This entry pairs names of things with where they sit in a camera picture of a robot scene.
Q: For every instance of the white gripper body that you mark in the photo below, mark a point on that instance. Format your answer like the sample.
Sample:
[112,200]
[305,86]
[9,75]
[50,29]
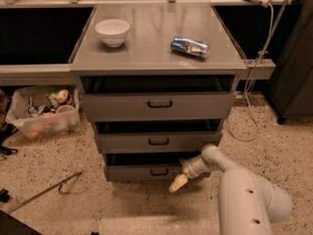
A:
[188,169]

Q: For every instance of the crushed blue drink can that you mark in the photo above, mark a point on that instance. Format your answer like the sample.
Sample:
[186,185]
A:
[189,47]

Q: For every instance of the grey side shelf rail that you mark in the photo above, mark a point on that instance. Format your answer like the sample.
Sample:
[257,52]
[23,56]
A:
[263,70]

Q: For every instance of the white ceramic bowl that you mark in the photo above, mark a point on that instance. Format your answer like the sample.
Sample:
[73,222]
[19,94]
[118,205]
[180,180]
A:
[112,32]

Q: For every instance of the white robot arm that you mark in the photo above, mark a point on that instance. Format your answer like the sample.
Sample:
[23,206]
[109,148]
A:
[247,203]

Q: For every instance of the dark grey rolling cabinet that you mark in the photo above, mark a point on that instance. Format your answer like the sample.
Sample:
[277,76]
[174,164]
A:
[290,89]

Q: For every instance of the grey top drawer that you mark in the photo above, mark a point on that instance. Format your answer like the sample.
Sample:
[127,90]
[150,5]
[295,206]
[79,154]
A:
[131,107]

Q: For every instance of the black object bottom left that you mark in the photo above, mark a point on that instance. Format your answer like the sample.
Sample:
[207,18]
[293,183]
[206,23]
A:
[12,226]

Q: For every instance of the metal rod with hook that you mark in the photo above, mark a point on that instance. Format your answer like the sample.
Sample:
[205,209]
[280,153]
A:
[38,195]

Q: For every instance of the grey middle drawer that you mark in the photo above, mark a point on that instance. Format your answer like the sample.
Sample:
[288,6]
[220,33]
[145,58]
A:
[132,143]

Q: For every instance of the grey drawer cabinet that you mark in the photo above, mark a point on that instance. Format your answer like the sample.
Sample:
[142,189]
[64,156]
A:
[145,63]

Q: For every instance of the clear plastic storage bin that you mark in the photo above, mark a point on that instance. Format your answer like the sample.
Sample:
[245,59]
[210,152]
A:
[44,110]

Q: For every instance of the grey drawer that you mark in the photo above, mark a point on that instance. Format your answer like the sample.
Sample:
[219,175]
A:
[144,166]
[131,107]
[132,143]

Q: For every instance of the grey bottom drawer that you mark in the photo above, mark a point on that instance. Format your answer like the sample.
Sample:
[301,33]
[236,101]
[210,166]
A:
[144,166]

